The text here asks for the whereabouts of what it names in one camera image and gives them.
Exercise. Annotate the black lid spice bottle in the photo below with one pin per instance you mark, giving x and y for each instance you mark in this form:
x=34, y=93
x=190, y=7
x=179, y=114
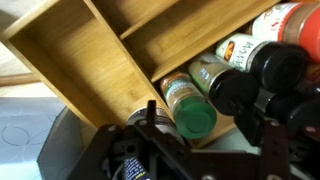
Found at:
x=277, y=66
x=220, y=83

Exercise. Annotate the green lid spice shaker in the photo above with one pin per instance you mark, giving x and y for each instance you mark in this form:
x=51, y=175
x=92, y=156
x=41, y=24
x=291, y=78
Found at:
x=193, y=115

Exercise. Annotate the wooden cutlery tray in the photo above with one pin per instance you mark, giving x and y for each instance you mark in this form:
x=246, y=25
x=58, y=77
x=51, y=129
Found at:
x=105, y=58

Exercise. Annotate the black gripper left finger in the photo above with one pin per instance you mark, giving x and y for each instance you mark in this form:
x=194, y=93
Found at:
x=147, y=124

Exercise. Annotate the red lid spice bottle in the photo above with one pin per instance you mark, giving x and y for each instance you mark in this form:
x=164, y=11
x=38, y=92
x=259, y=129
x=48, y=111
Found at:
x=292, y=22

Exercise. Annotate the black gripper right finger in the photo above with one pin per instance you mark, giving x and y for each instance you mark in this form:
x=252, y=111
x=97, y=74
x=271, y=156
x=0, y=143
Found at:
x=254, y=126

